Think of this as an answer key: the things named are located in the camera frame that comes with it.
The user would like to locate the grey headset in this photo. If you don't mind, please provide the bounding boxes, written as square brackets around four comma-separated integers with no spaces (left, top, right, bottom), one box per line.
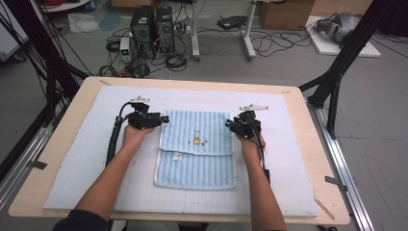
[315,12,362,44]

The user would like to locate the black tape piece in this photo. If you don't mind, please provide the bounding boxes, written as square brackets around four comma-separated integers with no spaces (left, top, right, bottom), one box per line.
[324,175,348,193]
[26,160,48,170]

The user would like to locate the black frame post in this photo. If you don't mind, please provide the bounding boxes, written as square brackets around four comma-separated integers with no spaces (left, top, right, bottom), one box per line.
[2,0,89,127]
[298,0,399,140]

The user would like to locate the large black computer tower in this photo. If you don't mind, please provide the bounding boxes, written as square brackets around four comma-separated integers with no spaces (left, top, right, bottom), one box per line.
[129,5,157,60]

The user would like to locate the white floor board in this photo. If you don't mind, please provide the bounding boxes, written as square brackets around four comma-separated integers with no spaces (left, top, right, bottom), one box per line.
[304,15,382,59]

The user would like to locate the thin wooden stick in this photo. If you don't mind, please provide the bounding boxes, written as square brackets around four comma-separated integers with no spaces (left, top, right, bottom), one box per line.
[313,195,337,221]

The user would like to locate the white foam mat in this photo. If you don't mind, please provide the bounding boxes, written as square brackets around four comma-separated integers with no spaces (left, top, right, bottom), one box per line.
[42,85,320,218]

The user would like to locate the light blue striped towel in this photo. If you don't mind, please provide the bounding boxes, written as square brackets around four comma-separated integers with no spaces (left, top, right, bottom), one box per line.
[153,109,238,192]

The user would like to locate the white desk leg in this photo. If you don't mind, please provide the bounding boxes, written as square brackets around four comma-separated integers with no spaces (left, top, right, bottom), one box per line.
[190,0,202,63]
[242,0,258,61]

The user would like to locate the person's right hand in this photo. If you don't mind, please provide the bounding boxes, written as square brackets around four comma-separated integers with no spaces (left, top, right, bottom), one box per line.
[235,132,267,159]

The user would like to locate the brown cardboard box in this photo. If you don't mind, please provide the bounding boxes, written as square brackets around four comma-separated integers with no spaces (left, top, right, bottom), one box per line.
[259,0,316,31]

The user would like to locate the flat black device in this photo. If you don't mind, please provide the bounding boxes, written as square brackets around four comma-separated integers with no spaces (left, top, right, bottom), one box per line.
[217,14,248,31]

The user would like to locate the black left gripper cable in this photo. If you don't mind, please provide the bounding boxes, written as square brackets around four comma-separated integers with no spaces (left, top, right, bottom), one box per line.
[105,101,135,168]

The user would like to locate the slim black computer tower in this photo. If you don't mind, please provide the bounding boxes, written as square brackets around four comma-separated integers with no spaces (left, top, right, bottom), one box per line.
[155,5,176,54]

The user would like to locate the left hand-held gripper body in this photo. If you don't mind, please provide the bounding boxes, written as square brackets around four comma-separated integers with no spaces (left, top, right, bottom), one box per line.
[123,95,163,131]

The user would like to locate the wooden table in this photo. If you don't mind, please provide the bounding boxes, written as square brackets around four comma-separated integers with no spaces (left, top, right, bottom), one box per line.
[8,76,351,226]

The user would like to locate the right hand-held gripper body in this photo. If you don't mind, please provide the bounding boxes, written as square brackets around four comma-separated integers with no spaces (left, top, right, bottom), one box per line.
[229,103,269,140]

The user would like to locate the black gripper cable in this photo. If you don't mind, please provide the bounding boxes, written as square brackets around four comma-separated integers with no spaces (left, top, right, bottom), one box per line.
[105,101,135,168]
[248,118,271,186]

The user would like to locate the white power supply box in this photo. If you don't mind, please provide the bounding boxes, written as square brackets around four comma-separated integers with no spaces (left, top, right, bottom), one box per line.
[119,37,134,64]

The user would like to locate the person's dark sleeve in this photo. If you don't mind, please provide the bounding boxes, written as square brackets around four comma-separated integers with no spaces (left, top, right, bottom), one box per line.
[52,209,111,231]

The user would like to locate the tangled black floor cables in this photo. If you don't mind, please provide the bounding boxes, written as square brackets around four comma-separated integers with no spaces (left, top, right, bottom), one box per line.
[249,28,313,58]

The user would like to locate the aluminium rail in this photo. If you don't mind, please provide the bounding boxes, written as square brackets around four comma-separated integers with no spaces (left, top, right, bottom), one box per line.
[306,98,375,231]
[0,105,65,211]

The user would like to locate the clear plastic bag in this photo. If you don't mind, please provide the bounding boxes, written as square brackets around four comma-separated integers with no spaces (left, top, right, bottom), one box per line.
[67,13,101,35]

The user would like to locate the person's left hand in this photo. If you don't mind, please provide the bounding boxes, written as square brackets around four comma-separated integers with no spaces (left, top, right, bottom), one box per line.
[121,124,155,151]

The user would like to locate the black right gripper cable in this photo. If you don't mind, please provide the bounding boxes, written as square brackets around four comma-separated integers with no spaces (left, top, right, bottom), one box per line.
[248,118,271,186]

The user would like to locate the coiled black cable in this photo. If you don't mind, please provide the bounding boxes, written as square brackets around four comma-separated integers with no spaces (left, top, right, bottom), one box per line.
[165,52,189,72]

